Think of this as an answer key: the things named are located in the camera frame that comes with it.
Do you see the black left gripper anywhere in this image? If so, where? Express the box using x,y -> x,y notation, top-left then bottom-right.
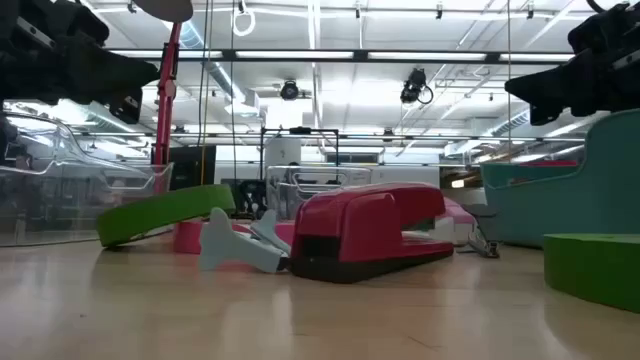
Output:
0,0 -> 161,126

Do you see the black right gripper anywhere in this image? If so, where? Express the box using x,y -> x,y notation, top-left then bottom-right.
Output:
503,0 -> 640,127

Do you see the green tape roll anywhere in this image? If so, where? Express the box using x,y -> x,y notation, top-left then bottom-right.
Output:
543,232 -> 640,315
95,183 -> 237,249

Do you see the pink stapler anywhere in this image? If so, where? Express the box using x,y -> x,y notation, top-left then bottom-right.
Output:
433,196 -> 480,247

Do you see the dark grey staple remover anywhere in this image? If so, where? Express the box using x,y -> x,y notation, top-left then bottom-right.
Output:
460,203 -> 501,260

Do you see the pink tape roll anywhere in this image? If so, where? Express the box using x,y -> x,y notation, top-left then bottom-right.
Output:
172,219 -> 296,255

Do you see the light blue staple remover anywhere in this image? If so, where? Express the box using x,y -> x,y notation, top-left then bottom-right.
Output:
198,206 -> 294,275

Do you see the red stapler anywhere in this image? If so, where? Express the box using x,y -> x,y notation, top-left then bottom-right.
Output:
289,182 -> 455,285

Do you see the red desk lamp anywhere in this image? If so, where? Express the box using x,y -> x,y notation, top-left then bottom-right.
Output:
132,0 -> 195,196

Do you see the teal plastic bin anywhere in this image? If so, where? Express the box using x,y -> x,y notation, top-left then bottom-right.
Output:
481,108 -> 640,250

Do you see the black monitor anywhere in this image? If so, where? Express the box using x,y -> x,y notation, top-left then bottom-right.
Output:
168,144 -> 217,191

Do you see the clear plastic bin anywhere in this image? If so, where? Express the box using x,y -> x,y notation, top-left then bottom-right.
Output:
264,164 -> 374,224
0,110 -> 175,247

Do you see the thin hanging cord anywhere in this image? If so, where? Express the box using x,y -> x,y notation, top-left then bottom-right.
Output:
506,0 -> 513,162

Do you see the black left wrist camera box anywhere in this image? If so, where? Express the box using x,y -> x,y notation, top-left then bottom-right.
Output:
49,0 -> 111,49

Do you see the yellow hanging cable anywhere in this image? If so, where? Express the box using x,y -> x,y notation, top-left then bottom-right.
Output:
198,0 -> 215,187

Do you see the thin black hanging cable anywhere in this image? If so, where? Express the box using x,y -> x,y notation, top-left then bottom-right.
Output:
228,0 -> 239,201

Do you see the white hanging ring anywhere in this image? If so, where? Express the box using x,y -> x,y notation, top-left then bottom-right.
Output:
230,7 -> 257,38

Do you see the black camera with cable loop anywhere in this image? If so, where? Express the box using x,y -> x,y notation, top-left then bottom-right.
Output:
399,67 -> 435,106

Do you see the small black round camera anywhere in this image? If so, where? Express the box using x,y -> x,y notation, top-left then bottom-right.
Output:
278,78 -> 300,102

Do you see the black metal frame stand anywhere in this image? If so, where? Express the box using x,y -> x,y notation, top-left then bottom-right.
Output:
258,126 -> 341,169

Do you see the black overhead frame beam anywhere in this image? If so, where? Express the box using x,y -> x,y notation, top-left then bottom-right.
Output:
107,48 -> 576,65

